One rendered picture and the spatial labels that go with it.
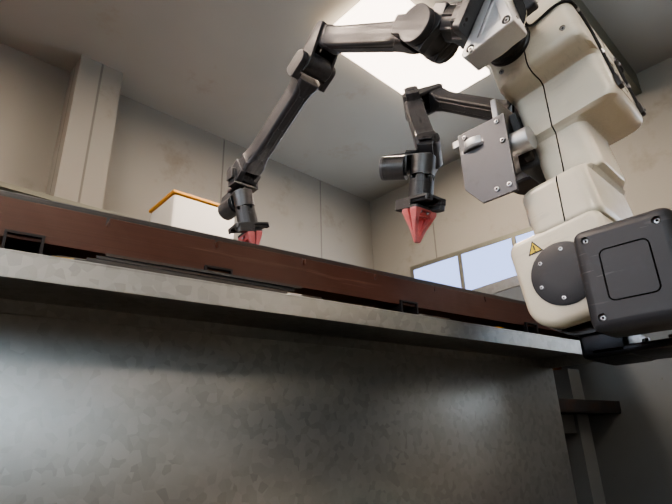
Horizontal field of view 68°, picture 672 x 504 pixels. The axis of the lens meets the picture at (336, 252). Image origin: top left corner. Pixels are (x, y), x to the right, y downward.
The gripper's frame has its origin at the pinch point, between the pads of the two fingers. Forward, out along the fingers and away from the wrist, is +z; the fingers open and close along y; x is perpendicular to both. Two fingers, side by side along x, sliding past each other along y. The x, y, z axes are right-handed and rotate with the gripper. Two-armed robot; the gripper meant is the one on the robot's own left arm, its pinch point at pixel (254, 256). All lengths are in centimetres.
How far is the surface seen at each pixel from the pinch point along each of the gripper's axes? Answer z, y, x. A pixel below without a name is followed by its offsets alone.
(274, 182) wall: -150, -189, -275
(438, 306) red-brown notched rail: 26, -22, 42
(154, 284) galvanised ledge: 20, 48, 62
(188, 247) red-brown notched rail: 9, 35, 42
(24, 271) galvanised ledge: 17, 61, 62
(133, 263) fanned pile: 15, 48, 55
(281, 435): 42, 27, 47
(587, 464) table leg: 75, -70, 37
